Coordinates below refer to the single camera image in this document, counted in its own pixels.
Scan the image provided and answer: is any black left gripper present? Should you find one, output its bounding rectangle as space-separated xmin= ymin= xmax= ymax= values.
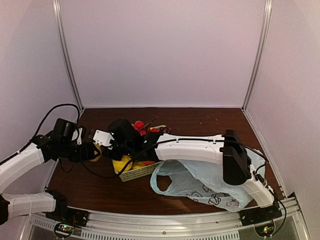
xmin=59 ymin=140 xmax=100 ymax=163

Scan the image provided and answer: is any beige perforated plastic basket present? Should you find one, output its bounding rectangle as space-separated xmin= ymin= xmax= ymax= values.
xmin=118 ymin=124 xmax=167 ymax=183

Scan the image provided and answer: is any red lychee bunch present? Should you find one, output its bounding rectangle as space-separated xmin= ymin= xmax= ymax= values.
xmin=131 ymin=116 xmax=160 ymax=137

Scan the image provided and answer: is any pale yellow wrinkled fruit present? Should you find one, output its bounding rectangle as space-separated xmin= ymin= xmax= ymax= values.
xmin=89 ymin=144 xmax=102 ymax=162

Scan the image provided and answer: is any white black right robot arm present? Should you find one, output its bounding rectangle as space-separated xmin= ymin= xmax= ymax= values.
xmin=107 ymin=119 xmax=277 ymax=221

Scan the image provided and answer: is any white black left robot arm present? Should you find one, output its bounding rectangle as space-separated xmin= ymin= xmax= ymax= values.
xmin=0 ymin=118 xmax=102 ymax=224

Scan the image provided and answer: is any large yellow lemon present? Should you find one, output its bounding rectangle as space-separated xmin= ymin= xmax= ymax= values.
xmin=112 ymin=155 xmax=133 ymax=172

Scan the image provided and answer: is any dark purple grape bunch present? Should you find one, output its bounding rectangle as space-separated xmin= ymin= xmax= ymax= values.
xmin=159 ymin=127 xmax=172 ymax=134

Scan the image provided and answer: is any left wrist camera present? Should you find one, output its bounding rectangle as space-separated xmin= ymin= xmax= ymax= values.
xmin=71 ymin=126 xmax=87 ymax=145

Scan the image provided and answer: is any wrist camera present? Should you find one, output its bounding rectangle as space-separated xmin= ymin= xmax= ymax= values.
xmin=88 ymin=129 xmax=115 ymax=150
xmin=71 ymin=126 xmax=87 ymax=145

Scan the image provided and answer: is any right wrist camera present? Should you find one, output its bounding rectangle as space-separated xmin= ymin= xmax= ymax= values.
xmin=88 ymin=129 xmax=115 ymax=150

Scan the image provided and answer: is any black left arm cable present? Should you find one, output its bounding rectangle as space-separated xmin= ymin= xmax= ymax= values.
xmin=0 ymin=103 xmax=81 ymax=166

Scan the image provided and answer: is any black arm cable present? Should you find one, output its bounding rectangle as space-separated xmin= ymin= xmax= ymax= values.
xmin=82 ymin=139 xmax=287 ymax=233
xmin=0 ymin=103 xmax=81 ymax=166

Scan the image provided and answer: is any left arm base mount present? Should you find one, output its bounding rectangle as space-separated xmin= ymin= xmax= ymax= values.
xmin=45 ymin=190 xmax=89 ymax=240

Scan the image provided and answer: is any front aluminium rail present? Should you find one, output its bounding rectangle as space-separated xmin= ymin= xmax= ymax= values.
xmin=18 ymin=197 xmax=311 ymax=240

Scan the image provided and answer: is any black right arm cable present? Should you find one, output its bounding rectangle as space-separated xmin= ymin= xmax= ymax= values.
xmin=82 ymin=139 xmax=287 ymax=233

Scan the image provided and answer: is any left aluminium frame post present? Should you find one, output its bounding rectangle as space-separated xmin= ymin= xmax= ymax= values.
xmin=52 ymin=0 xmax=84 ymax=111

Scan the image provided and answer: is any aluminium frame post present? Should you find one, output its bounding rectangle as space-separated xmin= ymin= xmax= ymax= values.
xmin=241 ymin=0 xmax=273 ymax=112
xmin=52 ymin=0 xmax=84 ymax=111

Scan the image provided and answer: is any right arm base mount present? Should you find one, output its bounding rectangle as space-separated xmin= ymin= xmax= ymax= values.
xmin=239 ymin=200 xmax=282 ymax=239

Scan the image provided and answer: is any right aluminium frame post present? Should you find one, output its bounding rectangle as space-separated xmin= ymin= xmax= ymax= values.
xmin=241 ymin=0 xmax=273 ymax=112

